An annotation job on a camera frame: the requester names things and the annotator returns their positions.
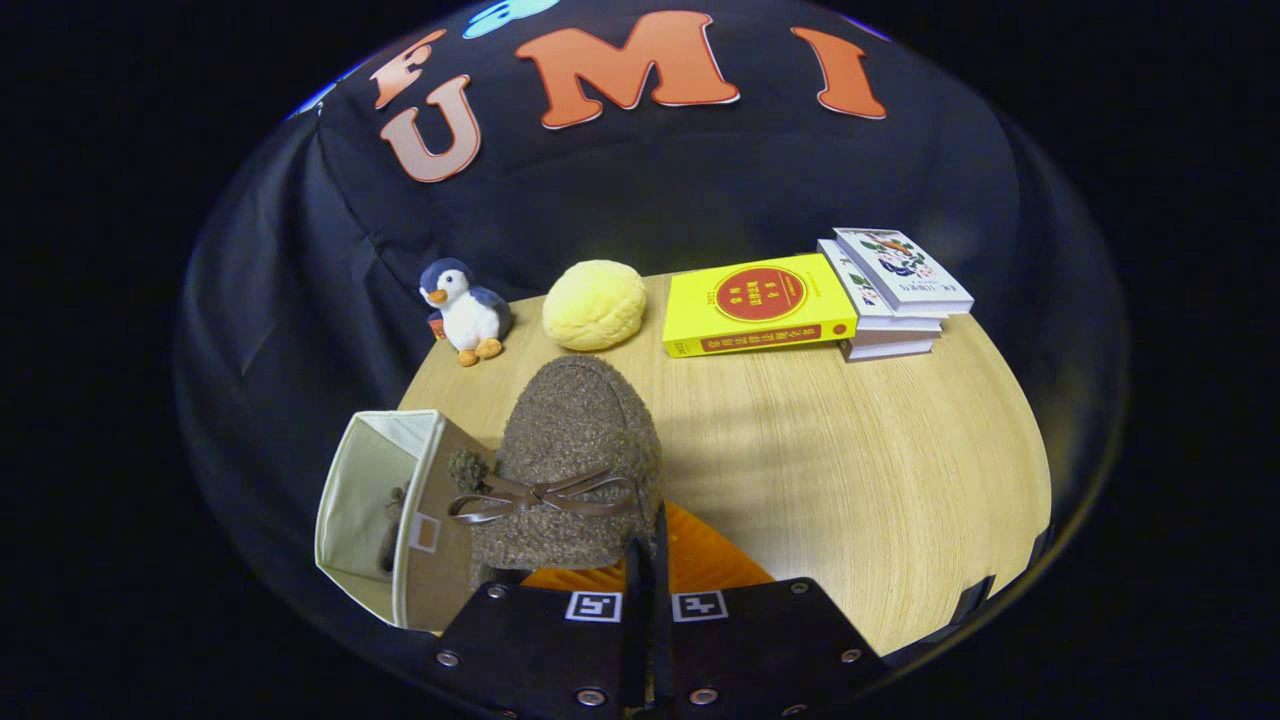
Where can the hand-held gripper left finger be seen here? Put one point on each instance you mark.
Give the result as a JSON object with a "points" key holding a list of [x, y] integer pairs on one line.
{"points": [[530, 650]]}

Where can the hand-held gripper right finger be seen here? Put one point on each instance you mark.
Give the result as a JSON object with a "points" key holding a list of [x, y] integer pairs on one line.
{"points": [[770, 650]]}

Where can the brown fuzzy shoe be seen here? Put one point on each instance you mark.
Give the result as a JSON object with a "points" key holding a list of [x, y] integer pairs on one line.
{"points": [[580, 420], [392, 540]]}

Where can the cream fabric storage box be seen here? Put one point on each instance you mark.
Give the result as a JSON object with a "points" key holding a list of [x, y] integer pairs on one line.
{"points": [[360, 480]]}

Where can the penguin plush toy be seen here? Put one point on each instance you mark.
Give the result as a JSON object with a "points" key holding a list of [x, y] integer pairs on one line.
{"points": [[468, 312]]}

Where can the yellow book red circle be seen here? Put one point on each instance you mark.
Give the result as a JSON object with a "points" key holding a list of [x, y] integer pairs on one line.
{"points": [[760, 300]]}

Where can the yellow bun plush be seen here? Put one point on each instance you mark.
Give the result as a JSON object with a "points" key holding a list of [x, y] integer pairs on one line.
{"points": [[595, 305]]}

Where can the white book floral cover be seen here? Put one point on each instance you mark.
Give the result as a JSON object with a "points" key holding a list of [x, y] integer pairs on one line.
{"points": [[900, 268]]}

